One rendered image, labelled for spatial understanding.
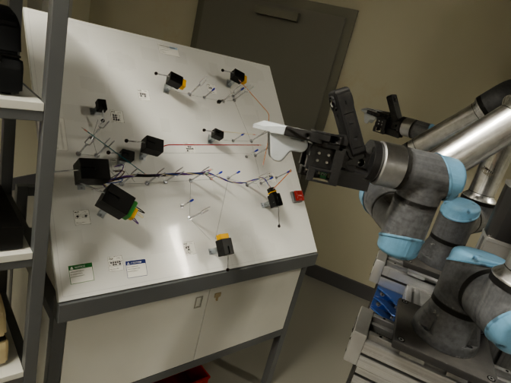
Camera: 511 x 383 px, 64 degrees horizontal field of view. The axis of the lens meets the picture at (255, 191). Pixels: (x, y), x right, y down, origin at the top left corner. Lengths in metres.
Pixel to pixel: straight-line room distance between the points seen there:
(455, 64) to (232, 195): 2.07
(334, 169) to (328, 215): 2.83
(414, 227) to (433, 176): 0.09
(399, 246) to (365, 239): 2.74
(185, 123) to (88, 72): 0.41
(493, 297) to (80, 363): 1.27
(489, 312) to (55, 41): 1.07
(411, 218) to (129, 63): 1.33
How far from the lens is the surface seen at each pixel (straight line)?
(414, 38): 3.32
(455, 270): 1.02
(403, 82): 3.30
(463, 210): 1.48
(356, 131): 0.69
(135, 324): 1.60
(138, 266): 1.47
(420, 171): 0.71
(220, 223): 1.68
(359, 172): 0.70
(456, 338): 1.06
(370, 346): 1.09
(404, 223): 0.74
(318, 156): 0.67
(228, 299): 1.81
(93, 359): 1.62
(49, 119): 1.11
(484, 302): 0.93
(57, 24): 1.08
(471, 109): 1.49
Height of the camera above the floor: 1.68
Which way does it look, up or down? 18 degrees down
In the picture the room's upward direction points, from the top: 14 degrees clockwise
